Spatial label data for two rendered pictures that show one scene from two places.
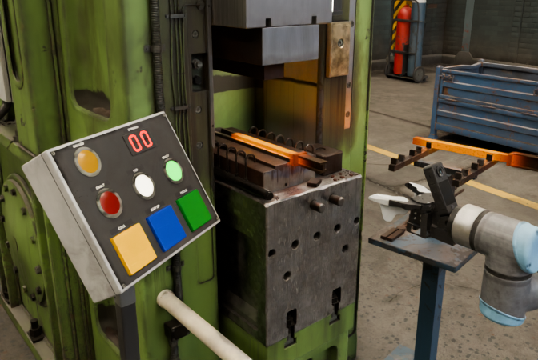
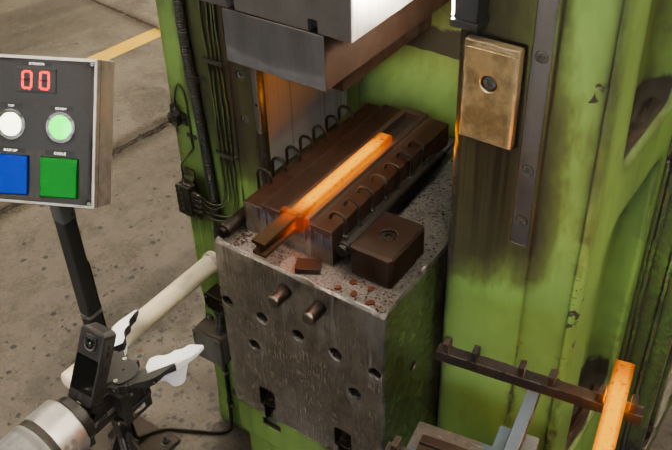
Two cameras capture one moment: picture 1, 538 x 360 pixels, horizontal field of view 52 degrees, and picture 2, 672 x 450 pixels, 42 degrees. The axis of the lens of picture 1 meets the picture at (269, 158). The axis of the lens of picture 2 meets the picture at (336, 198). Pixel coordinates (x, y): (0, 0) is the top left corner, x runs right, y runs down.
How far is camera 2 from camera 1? 1.85 m
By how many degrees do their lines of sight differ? 68
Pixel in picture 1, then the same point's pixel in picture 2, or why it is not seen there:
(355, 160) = (542, 309)
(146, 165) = (27, 106)
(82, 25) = not seen: outside the picture
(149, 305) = (199, 253)
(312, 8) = (307, 5)
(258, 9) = not seen: outside the picture
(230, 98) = not seen: hidden behind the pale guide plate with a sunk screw
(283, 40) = (256, 37)
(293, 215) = (254, 280)
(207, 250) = not seen: hidden behind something
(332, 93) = (481, 165)
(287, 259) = (252, 326)
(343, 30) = (496, 64)
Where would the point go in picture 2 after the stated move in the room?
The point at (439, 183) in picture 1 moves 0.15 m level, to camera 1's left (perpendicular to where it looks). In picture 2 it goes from (79, 355) to (75, 285)
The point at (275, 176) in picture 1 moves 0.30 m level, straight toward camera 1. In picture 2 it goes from (262, 217) to (97, 248)
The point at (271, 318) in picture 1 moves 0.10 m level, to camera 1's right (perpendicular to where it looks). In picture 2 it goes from (236, 371) to (246, 407)
